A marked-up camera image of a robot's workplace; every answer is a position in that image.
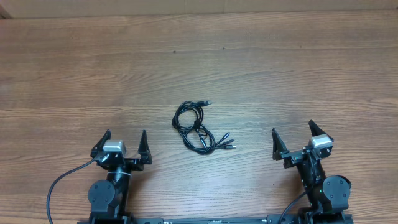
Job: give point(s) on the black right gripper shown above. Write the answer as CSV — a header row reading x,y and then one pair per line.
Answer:
x,y
293,157

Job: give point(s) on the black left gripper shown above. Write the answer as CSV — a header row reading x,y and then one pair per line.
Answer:
x,y
135,165

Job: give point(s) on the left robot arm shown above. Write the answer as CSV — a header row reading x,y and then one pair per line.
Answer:
x,y
108,197

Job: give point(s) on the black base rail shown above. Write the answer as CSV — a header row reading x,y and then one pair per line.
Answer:
x,y
270,219

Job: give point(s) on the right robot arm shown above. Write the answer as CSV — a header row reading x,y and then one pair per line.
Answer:
x,y
324,199

